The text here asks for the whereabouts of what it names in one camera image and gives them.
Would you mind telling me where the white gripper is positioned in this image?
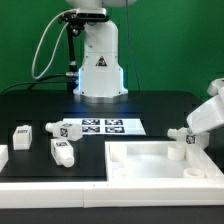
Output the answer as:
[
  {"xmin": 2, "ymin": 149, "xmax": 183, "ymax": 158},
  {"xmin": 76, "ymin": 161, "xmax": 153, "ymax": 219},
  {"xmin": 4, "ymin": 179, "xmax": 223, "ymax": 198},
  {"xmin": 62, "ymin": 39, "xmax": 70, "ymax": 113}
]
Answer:
[{"xmin": 186, "ymin": 95, "xmax": 224, "ymax": 134}]

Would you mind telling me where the white square tabletop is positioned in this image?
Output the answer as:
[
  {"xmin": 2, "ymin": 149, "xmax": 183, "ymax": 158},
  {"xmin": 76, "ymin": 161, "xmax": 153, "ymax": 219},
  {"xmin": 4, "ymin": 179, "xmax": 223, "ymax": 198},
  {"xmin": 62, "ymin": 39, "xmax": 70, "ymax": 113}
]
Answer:
[{"xmin": 105, "ymin": 141, "xmax": 224, "ymax": 182}]

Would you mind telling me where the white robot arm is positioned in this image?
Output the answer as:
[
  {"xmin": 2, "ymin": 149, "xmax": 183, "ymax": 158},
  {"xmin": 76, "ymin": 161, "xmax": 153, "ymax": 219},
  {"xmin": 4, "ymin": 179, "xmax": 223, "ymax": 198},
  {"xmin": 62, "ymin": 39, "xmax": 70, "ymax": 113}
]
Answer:
[{"xmin": 66, "ymin": 0, "xmax": 224, "ymax": 134}]

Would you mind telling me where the white front fence bar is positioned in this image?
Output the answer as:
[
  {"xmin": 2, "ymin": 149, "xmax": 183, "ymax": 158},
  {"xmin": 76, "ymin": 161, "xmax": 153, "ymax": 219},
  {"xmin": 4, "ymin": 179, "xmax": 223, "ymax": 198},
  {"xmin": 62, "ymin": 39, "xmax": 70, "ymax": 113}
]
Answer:
[{"xmin": 0, "ymin": 179, "xmax": 224, "ymax": 209}]

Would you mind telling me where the marker tag sheet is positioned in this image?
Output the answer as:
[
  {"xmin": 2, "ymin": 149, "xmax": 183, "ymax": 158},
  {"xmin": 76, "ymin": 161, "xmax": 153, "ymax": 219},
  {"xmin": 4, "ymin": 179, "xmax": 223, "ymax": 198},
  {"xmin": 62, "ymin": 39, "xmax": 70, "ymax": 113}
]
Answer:
[{"xmin": 64, "ymin": 118, "xmax": 146, "ymax": 135}]

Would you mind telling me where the white left fence piece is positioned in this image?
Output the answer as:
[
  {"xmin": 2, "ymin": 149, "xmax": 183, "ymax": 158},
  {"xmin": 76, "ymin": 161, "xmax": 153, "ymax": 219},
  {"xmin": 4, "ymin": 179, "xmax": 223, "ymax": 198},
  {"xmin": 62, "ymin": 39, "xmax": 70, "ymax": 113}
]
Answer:
[{"xmin": 0, "ymin": 145, "xmax": 8, "ymax": 172}]

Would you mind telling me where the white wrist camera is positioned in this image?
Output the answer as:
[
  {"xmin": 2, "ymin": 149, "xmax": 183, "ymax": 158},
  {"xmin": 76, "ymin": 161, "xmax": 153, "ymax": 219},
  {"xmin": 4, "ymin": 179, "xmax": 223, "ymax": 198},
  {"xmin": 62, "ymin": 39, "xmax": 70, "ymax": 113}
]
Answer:
[{"xmin": 207, "ymin": 78, "xmax": 224, "ymax": 96}]

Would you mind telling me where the grey cable loop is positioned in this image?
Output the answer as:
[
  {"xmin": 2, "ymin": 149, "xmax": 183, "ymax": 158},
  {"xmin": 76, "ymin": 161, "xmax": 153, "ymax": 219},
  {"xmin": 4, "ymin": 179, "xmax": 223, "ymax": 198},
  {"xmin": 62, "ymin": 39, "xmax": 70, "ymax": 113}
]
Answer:
[{"xmin": 30, "ymin": 9, "xmax": 72, "ymax": 81}]

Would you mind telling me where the black cable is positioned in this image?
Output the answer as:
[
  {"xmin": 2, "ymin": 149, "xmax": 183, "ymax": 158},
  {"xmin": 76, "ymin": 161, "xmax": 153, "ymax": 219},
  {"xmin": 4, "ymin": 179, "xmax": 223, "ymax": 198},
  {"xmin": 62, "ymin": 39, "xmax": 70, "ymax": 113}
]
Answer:
[{"xmin": 0, "ymin": 73, "xmax": 79, "ymax": 96}]

